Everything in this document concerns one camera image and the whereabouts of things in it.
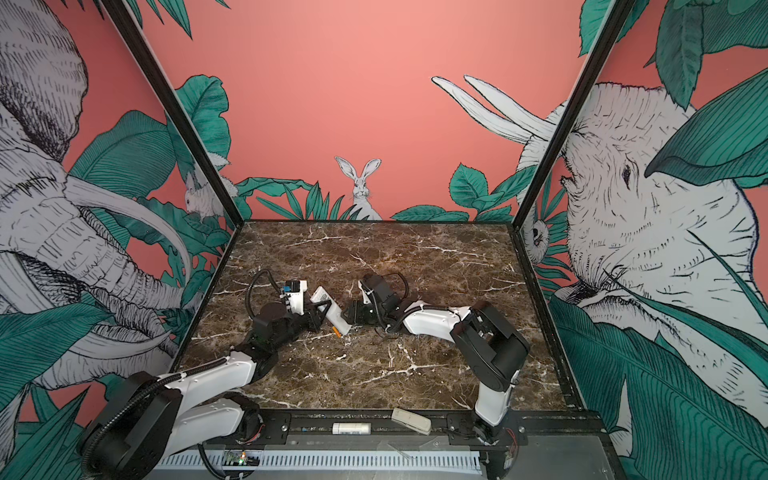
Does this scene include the white remote control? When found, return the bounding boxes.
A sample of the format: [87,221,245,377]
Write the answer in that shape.
[310,286,351,337]

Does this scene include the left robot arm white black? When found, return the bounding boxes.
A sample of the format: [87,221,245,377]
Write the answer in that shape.
[78,280,341,479]

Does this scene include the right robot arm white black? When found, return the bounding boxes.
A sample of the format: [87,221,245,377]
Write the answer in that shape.
[342,273,530,444]

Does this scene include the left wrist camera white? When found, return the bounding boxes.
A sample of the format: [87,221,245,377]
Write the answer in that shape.
[280,280,308,316]

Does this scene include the white cylinder on rail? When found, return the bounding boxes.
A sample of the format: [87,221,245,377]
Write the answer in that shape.
[332,422,372,435]

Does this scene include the grey box on rail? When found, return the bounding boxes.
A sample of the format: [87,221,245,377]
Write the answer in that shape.
[391,408,432,435]

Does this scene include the white slotted cable duct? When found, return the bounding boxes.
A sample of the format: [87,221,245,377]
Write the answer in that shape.
[149,449,483,473]

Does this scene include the black front mounting rail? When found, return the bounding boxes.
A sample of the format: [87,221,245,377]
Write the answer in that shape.
[252,409,607,447]

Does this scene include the black left frame post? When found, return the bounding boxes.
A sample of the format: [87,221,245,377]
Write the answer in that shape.
[101,0,244,229]

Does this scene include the black frame post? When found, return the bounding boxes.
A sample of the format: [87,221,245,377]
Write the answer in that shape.
[512,0,634,231]
[101,0,244,229]

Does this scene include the black right frame post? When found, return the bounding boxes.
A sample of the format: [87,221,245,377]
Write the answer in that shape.
[512,0,634,231]

